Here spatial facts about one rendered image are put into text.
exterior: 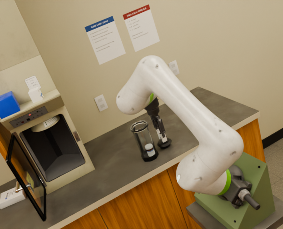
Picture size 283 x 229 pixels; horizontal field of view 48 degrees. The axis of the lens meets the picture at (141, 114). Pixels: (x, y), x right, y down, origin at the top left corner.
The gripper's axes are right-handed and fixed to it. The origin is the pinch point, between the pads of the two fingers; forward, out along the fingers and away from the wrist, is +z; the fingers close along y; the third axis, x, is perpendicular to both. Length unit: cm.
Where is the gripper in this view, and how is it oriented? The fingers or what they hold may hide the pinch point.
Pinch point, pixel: (161, 135)
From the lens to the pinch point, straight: 193.6
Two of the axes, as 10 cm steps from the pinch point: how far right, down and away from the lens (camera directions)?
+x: 8.7, -4.3, 2.2
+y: 3.7, 3.0, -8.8
